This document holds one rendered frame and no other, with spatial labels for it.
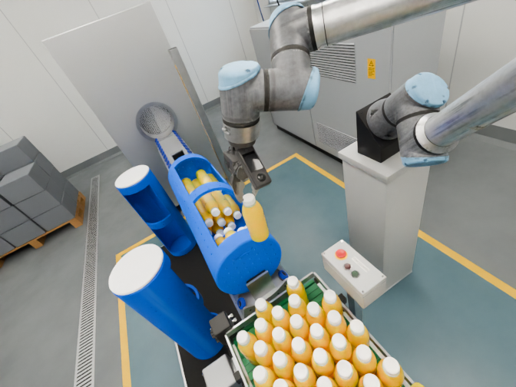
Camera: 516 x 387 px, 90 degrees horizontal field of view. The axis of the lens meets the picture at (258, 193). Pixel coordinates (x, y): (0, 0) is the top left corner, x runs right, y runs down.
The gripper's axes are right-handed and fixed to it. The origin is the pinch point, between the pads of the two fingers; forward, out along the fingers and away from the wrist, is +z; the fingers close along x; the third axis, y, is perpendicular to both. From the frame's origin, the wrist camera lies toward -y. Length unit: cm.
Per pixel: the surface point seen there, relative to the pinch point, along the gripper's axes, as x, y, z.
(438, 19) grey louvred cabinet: -192, 69, -22
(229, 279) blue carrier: 10.2, -1.7, 35.9
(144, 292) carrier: 42, 25, 58
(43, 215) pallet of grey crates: 151, 293, 194
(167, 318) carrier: 39, 21, 83
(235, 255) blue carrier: 6.2, 0.2, 25.3
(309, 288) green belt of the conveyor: -19, -16, 48
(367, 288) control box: -23.0, -33.6, 22.9
